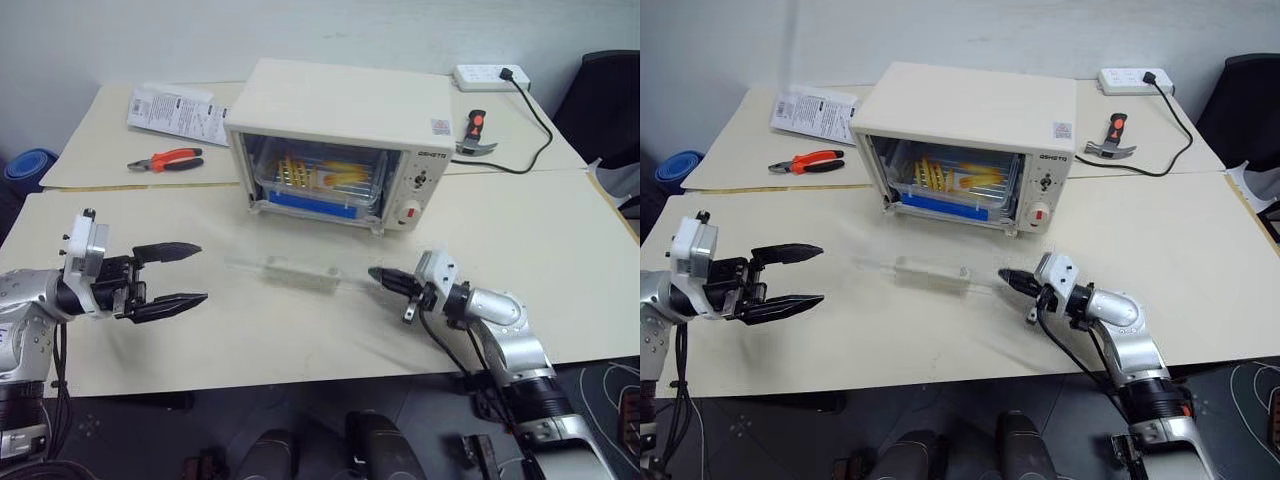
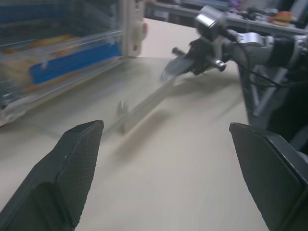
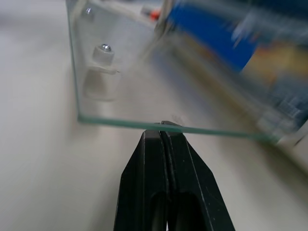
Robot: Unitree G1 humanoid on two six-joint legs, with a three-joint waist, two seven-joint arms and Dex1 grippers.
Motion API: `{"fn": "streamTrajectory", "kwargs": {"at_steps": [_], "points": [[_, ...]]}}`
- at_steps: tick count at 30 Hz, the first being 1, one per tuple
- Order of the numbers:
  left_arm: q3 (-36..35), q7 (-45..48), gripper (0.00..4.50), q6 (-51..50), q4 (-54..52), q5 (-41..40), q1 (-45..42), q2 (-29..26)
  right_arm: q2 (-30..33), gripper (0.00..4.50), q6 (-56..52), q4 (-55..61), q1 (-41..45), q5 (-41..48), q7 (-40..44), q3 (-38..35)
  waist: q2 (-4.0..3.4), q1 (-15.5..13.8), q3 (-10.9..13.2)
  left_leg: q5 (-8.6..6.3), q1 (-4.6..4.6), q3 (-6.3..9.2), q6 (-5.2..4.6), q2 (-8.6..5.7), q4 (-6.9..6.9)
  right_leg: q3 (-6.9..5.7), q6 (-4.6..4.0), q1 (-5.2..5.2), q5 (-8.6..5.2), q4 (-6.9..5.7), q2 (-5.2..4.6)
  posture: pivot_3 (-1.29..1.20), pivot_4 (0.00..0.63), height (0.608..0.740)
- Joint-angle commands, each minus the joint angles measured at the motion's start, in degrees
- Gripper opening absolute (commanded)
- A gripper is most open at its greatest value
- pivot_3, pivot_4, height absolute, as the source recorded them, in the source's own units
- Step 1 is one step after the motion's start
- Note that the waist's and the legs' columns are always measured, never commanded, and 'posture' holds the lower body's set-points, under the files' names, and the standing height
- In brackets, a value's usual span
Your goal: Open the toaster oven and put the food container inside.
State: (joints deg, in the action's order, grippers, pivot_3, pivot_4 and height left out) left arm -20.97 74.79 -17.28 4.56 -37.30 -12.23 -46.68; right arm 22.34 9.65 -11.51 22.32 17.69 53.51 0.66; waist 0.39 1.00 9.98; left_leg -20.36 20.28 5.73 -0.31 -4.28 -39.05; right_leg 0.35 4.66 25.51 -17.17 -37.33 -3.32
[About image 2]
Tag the white toaster oven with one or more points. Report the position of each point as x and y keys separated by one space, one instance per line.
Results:
x=132 y=29

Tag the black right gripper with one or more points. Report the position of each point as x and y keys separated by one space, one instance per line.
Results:
x=201 y=56

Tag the clear food container, blue lid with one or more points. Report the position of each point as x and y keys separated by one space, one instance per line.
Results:
x=72 y=65

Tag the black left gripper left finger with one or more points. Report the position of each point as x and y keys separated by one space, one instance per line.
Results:
x=60 y=183

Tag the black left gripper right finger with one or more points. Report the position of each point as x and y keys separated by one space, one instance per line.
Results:
x=272 y=178

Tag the toy hamburger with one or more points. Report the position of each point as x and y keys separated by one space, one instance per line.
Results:
x=283 y=18

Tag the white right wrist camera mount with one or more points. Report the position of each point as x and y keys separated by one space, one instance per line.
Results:
x=209 y=21

